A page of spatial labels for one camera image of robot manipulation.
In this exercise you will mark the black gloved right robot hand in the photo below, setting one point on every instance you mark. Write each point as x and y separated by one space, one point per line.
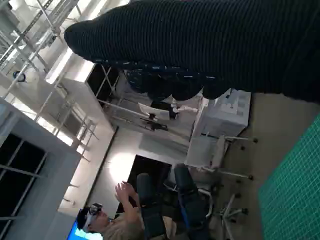
200 37

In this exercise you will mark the large white mesh cabinet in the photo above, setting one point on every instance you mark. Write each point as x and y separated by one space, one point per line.
225 115

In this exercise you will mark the white computer monitor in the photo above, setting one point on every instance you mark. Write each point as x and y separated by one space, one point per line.
155 111

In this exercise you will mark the white office chair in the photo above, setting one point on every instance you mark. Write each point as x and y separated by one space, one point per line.
215 152

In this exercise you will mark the dark blue office chair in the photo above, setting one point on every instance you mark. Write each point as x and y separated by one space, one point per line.
192 197
150 200

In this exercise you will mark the green cutting mat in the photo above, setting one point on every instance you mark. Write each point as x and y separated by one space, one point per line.
295 187

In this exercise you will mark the person wearing headset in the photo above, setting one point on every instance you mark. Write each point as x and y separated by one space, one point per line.
125 230

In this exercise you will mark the lit blue computer screen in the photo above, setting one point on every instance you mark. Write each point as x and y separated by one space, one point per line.
77 231

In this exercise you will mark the white desk frame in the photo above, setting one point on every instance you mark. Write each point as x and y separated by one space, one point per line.
140 117

